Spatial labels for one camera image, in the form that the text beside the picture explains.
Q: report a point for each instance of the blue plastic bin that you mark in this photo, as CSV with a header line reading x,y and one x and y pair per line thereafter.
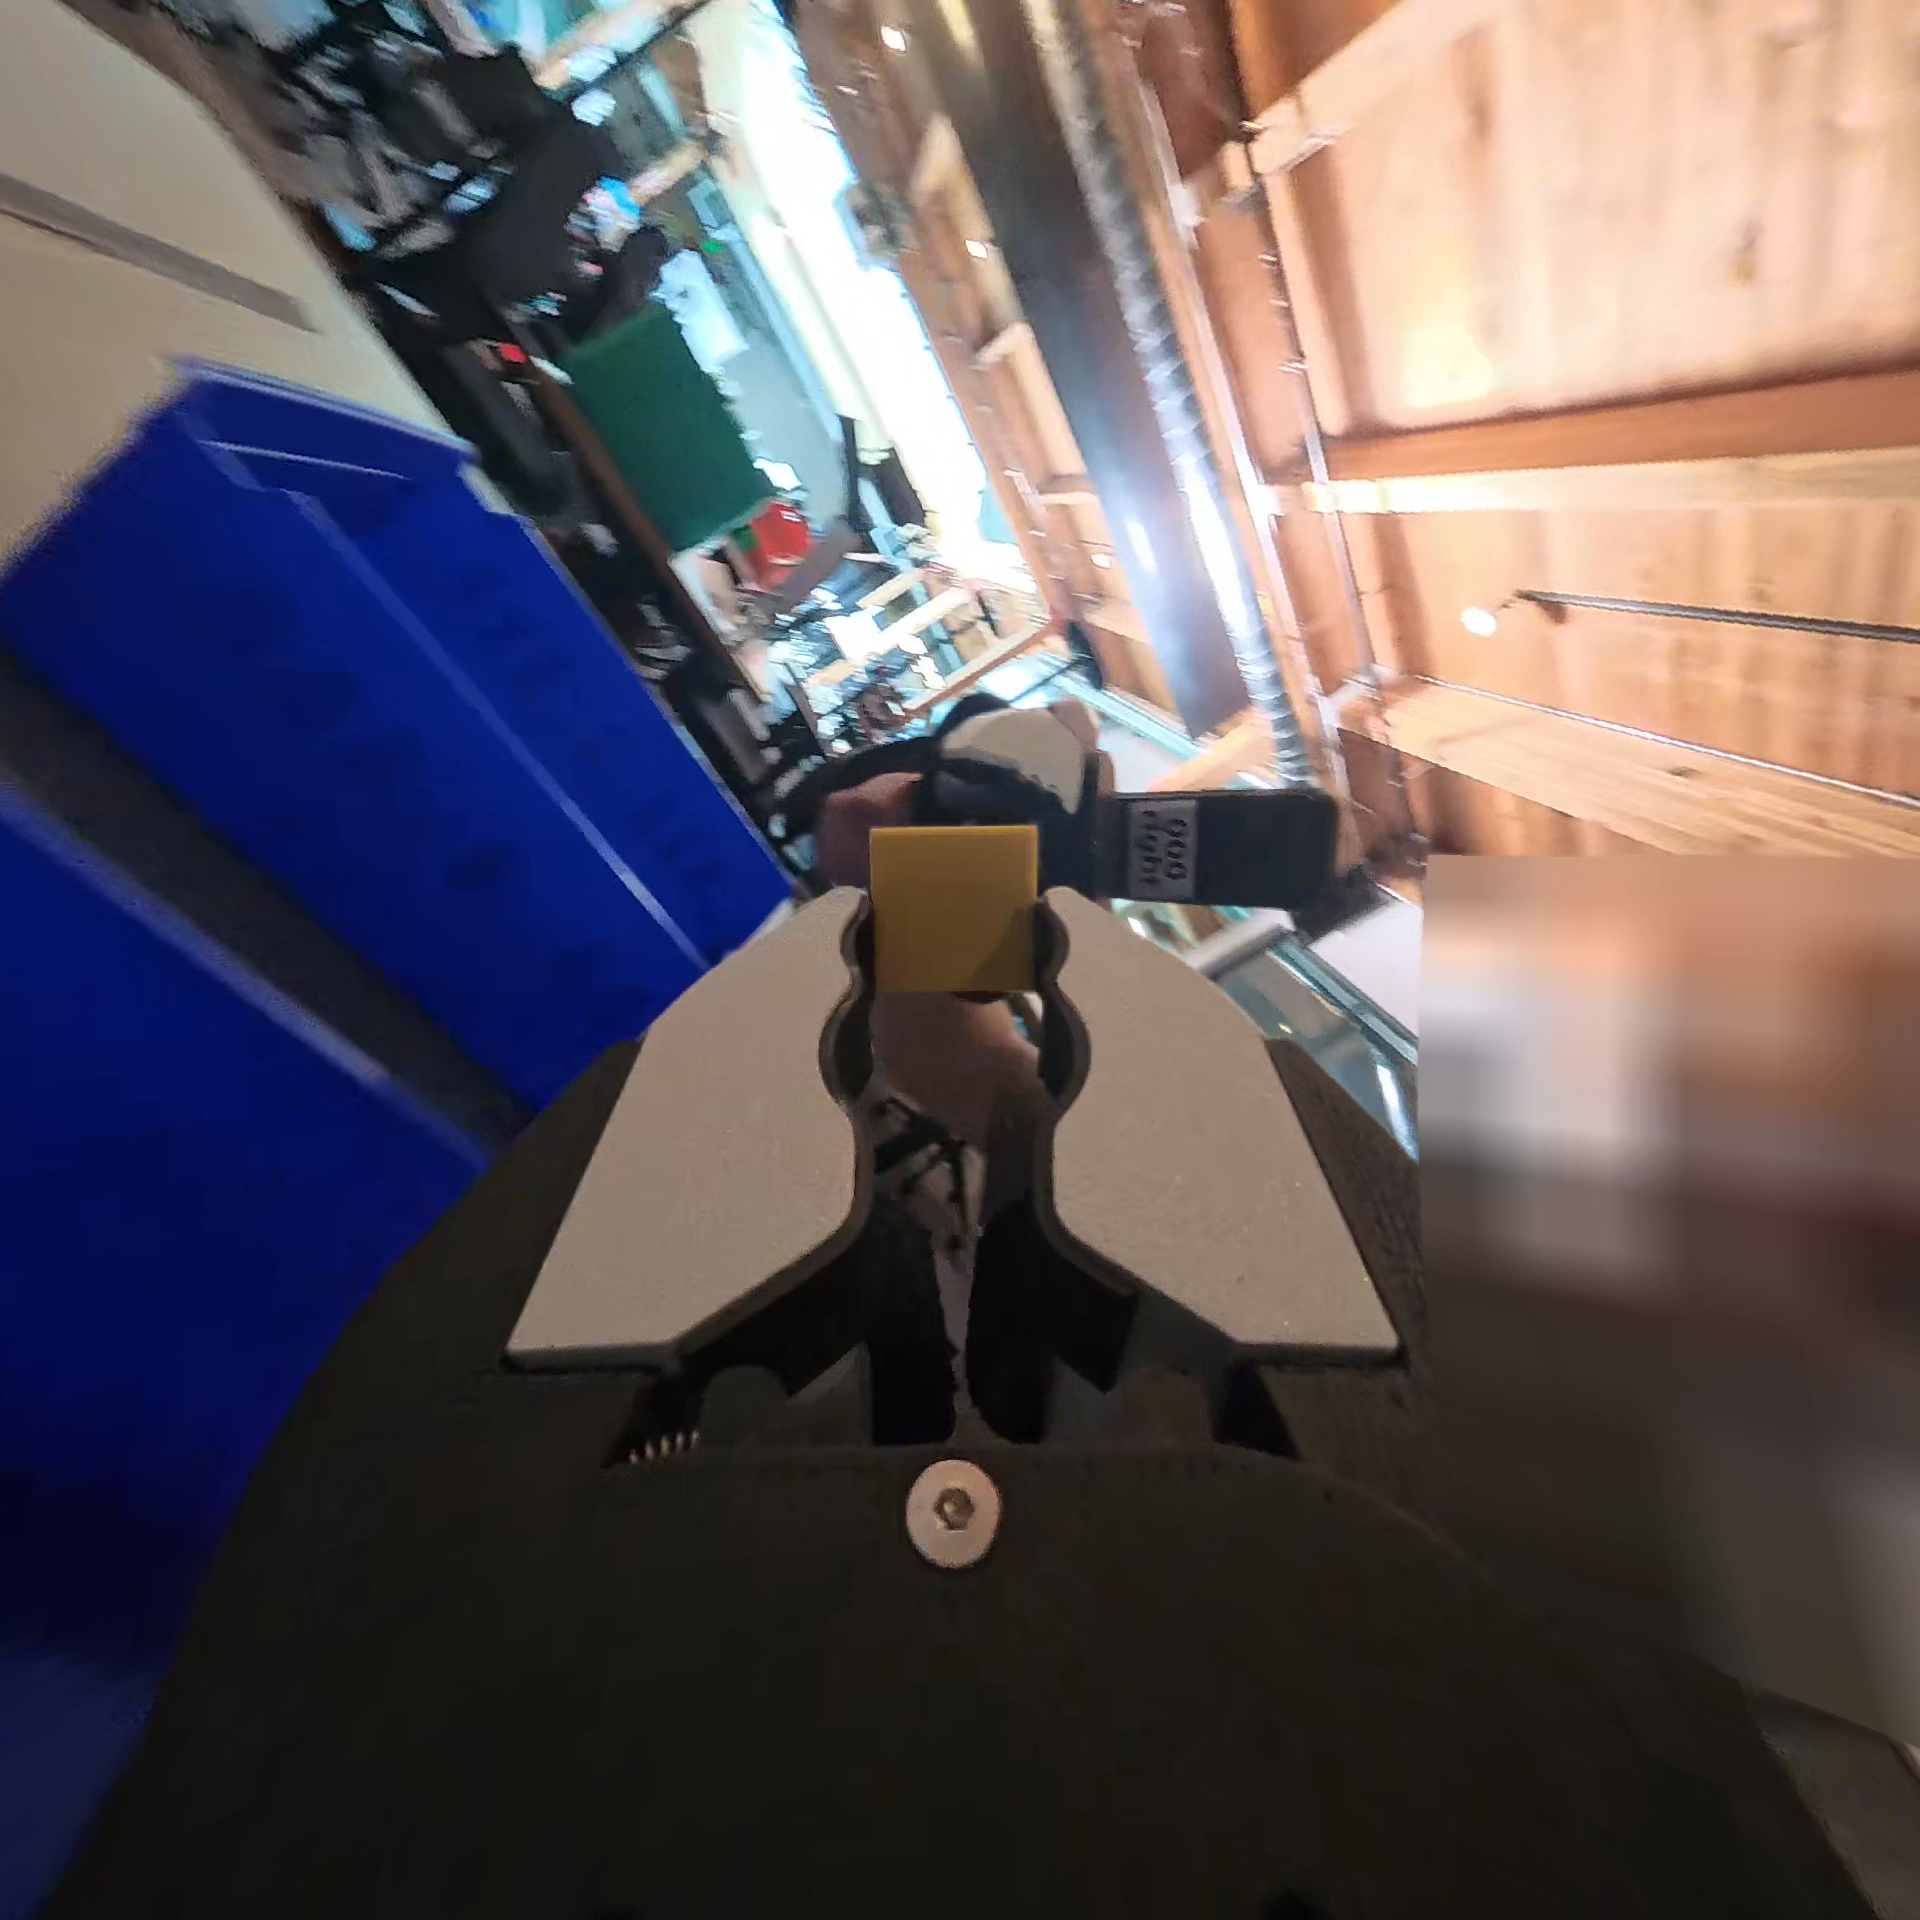
x,y
374,721
148,1200

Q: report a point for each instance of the person's right hand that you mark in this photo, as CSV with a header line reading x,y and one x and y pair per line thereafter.
x,y
961,1050

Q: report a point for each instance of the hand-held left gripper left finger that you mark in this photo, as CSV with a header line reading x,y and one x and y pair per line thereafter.
x,y
690,1185

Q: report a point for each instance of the wooden table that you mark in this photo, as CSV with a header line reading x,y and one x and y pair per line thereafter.
x,y
645,578

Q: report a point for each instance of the silver ventilation duct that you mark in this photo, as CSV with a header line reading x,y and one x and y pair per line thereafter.
x,y
1267,704

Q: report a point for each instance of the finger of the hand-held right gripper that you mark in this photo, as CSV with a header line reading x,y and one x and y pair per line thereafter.
x,y
1019,757

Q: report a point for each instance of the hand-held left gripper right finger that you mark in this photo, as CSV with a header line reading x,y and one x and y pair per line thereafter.
x,y
1214,1185

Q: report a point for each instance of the green mat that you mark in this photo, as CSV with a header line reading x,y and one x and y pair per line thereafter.
x,y
668,421

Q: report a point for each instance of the yellow wooden cube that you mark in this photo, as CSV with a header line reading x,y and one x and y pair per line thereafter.
x,y
953,908

